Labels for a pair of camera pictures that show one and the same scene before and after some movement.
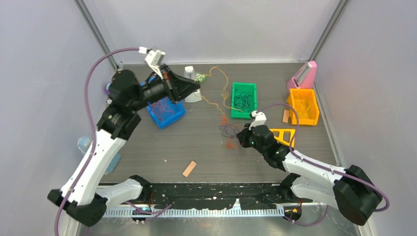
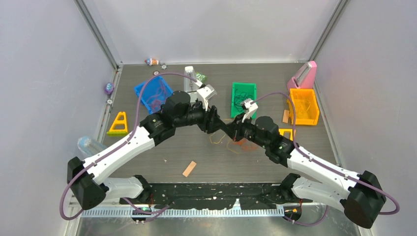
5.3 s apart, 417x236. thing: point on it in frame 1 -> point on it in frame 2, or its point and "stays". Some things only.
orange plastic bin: (305, 102) stays
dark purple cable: (242, 101) stays
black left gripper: (177, 87) -> (211, 122)
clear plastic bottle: (84, 144) stays
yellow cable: (225, 95) -> (304, 104)
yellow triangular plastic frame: (284, 135) stays
